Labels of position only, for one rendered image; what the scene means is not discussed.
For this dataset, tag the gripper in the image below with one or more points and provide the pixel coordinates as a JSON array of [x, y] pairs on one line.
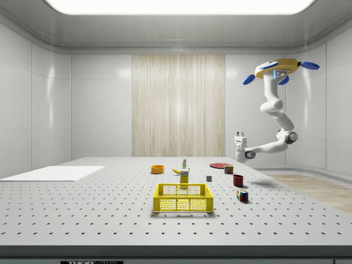
[[241, 140]]

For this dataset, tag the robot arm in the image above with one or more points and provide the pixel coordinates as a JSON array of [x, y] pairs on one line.
[[272, 90]]

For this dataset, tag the flat-sided can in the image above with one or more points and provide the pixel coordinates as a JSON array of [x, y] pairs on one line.
[[228, 169]]

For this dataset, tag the red plate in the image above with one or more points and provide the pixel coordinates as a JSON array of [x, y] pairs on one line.
[[217, 165]]

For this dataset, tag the red mug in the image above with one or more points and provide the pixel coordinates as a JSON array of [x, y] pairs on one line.
[[238, 181]]

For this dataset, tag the grey cube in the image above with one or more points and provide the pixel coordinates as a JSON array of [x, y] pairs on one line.
[[209, 178]]

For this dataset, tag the puzzle cube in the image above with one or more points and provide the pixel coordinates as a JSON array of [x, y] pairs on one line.
[[242, 195]]

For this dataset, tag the small white bottle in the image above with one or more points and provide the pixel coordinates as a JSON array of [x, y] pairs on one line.
[[184, 163]]

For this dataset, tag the banana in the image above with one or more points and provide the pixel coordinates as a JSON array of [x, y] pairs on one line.
[[176, 171]]

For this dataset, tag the yellow basket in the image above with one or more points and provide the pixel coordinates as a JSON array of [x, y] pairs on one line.
[[182, 196]]

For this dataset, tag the drone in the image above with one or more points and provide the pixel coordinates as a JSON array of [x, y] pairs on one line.
[[277, 66]]

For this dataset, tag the yellow bowl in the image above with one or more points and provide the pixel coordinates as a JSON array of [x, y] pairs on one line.
[[157, 170]]

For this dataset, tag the white board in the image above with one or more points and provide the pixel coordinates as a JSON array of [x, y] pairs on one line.
[[55, 173]]

